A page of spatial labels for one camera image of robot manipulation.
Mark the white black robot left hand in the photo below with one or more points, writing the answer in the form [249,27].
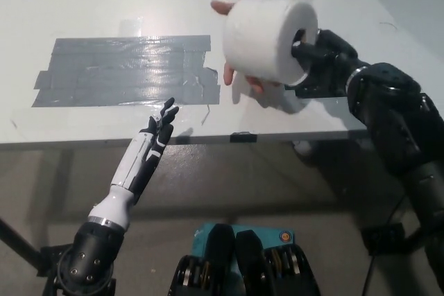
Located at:
[135,167]

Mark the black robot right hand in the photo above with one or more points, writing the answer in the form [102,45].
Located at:
[329,63]

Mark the white shoe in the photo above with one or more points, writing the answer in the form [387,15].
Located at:
[301,147]

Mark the small black tape piece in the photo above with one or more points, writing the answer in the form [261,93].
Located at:
[243,137]

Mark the white toilet paper roll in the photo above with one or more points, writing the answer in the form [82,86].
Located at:
[256,39]

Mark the black teal robot torso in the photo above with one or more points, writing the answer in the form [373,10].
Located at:
[249,261]

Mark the grey duct tape patch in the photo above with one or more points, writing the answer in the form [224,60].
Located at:
[121,72]

